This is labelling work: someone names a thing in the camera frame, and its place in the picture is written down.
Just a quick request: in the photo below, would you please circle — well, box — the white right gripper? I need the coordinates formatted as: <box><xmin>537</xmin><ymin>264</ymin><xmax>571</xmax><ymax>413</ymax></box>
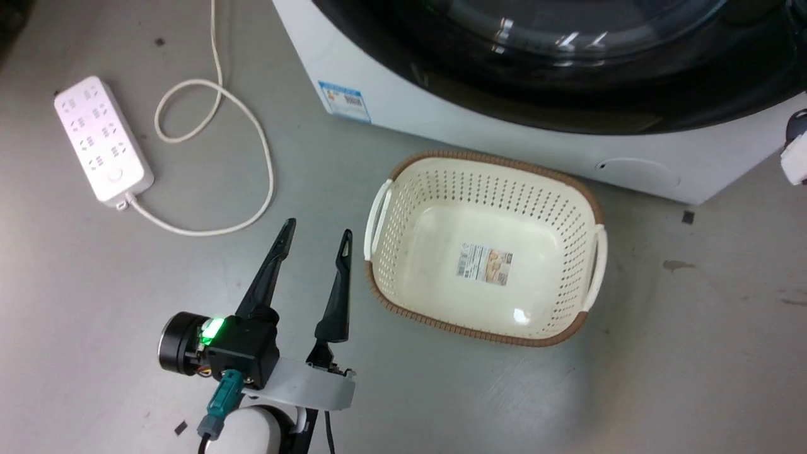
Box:
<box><xmin>780</xmin><ymin>131</ymin><xmax>807</xmax><ymax>187</ymax></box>

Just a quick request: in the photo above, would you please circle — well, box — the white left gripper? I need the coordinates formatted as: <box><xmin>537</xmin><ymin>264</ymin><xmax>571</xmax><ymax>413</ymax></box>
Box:
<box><xmin>235</xmin><ymin>218</ymin><xmax>357</xmax><ymax>412</ymax></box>

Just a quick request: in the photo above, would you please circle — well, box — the dark round washing machine door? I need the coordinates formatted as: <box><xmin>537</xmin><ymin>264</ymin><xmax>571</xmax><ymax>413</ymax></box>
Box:
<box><xmin>311</xmin><ymin>0</ymin><xmax>807</xmax><ymax>136</ymax></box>

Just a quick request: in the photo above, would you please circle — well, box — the white front-load washing machine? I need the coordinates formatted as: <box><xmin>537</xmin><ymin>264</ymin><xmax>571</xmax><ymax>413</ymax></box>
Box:
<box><xmin>272</xmin><ymin>0</ymin><xmax>807</xmax><ymax>206</ymax></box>

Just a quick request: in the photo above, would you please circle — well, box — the cream perforated laundry basket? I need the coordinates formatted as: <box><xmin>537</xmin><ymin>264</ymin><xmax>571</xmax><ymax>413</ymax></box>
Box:
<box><xmin>364</xmin><ymin>150</ymin><xmax>608</xmax><ymax>348</ymax></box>

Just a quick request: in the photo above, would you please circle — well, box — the paper product label sticker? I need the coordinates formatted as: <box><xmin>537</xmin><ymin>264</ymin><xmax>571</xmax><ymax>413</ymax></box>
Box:
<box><xmin>456</xmin><ymin>243</ymin><xmax>514</xmax><ymax>286</ymax></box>

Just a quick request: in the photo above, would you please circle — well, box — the blue energy label sticker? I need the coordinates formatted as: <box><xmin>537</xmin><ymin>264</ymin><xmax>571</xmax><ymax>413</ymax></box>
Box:
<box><xmin>318</xmin><ymin>80</ymin><xmax>372</xmax><ymax>124</ymax></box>

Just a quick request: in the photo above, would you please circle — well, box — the white power strip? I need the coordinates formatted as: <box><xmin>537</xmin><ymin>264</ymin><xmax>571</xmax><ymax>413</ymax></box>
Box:
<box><xmin>54</xmin><ymin>76</ymin><xmax>155</xmax><ymax>207</ymax></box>

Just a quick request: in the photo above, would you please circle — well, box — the teal cable connector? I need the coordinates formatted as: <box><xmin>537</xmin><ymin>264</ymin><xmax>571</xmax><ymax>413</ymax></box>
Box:
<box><xmin>196</xmin><ymin>370</ymin><xmax>245</xmax><ymax>441</ymax></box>

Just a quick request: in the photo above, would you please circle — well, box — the white power strip cable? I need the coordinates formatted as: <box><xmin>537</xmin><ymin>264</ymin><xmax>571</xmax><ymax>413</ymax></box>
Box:
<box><xmin>117</xmin><ymin>0</ymin><xmax>276</xmax><ymax>238</ymax></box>

